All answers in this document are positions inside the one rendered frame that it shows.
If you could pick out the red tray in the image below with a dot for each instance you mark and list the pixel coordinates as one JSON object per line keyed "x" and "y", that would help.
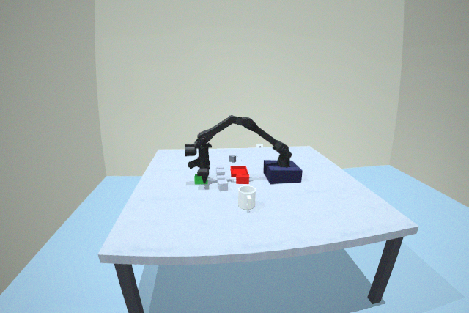
{"x": 238, "y": 170}

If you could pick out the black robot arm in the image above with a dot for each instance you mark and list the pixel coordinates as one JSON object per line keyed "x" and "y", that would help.
{"x": 203, "y": 137}

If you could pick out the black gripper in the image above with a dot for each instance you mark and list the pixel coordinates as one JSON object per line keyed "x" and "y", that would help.
{"x": 204, "y": 168}

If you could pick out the green gauge with white pin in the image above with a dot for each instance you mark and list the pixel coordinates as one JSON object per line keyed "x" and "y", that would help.
{"x": 199, "y": 180}

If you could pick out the red block with white cylindrical pin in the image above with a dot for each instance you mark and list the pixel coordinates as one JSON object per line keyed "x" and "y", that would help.
{"x": 241, "y": 179}

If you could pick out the white mug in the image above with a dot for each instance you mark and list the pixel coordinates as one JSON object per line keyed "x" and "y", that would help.
{"x": 246, "y": 197}

